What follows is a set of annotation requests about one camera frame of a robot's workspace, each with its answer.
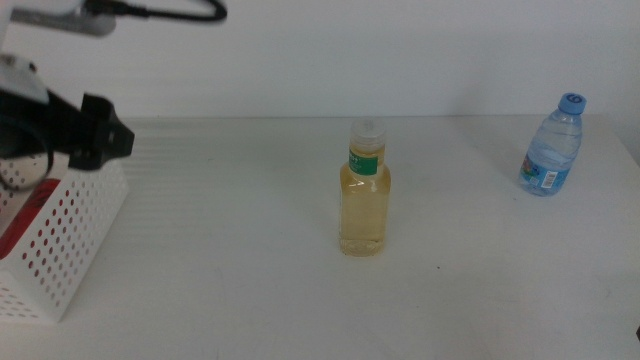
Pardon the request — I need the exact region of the red cola can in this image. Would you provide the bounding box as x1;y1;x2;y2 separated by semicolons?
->
0;178;62;261

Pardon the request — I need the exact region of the clear water bottle blue cap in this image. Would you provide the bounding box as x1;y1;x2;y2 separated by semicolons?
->
518;92;587;197

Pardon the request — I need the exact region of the yellow tea bottle green label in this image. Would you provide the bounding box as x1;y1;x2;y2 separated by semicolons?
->
338;117;392;258

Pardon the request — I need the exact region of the white perforated plastic basket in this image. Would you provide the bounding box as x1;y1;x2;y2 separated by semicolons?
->
0;107;129;324

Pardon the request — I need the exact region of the thin black left arm wire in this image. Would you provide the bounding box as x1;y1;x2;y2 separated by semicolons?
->
0;113;55;194

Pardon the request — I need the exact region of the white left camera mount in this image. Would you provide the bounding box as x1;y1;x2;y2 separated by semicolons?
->
0;0;86;107

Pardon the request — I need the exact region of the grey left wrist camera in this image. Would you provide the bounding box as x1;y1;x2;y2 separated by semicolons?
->
9;0;119;38

